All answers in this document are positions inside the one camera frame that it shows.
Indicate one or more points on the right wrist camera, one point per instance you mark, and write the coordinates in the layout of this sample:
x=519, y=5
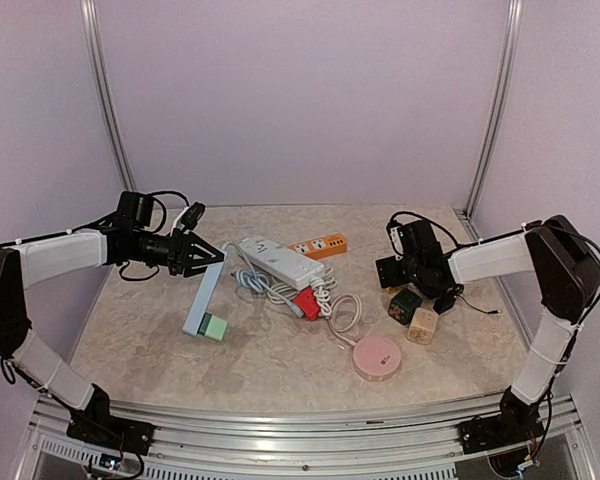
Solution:
x=394, y=237

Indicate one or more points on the light blue power strip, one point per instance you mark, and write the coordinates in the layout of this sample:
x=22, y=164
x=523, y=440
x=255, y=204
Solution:
x=202, y=299

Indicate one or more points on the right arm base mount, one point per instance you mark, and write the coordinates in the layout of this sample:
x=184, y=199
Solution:
x=495, y=432

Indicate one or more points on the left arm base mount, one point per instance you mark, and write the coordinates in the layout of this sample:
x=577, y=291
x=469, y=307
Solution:
x=115, y=433

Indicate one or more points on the orange power strip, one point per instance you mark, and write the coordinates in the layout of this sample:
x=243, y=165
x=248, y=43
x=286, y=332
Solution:
x=322, y=247

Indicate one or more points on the red cube socket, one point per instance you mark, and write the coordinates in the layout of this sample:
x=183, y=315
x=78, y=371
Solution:
x=306, y=301

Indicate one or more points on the beige cube adapter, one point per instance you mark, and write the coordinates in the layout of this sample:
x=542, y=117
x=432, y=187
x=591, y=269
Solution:
x=423, y=326

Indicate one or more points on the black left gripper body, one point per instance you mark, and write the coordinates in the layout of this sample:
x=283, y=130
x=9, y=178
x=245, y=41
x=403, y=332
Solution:
x=169, y=255

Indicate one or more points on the right aluminium frame post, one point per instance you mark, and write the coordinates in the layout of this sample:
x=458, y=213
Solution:
x=498, y=106

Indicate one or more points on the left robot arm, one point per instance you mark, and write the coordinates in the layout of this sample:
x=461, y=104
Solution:
x=28, y=262

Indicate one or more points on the aluminium frame post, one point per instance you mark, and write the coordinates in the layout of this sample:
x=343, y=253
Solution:
x=498, y=106
x=97, y=61

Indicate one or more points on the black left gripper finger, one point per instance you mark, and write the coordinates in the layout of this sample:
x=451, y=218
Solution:
x=194, y=270
x=197, y=251

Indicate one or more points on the dark green cube adapter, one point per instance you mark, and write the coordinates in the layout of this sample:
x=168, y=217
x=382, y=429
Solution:
x=403, y=305

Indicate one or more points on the aluminium front rail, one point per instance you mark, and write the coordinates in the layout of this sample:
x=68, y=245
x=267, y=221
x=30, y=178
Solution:
x=393, y=443

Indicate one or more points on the long white power strip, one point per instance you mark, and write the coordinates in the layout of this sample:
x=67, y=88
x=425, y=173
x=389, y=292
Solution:
x=286, y=265

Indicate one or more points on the pink round socket hub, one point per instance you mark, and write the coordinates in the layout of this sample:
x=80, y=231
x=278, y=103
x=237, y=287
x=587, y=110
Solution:
x=376, y=358

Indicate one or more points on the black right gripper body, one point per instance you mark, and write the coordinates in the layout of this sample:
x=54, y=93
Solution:
x=413, y=271

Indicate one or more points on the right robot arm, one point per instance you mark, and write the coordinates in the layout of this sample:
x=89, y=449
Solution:
x=565, y=263

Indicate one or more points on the light green plug adapter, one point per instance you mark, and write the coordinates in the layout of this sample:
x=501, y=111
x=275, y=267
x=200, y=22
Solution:
x=212, y=327

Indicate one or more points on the black charger plug with cable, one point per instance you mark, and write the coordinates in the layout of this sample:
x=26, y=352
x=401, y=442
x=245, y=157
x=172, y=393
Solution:
x=447, y=301

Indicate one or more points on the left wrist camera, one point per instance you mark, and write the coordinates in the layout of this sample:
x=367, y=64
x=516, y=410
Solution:
x=189, y=217

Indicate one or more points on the left aluminium frame post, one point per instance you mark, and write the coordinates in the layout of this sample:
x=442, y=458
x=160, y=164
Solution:
x=97, y=61

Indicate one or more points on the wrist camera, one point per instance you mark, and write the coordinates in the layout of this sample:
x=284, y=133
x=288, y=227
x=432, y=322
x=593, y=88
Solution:
x=394, y=237
x=189, y=217

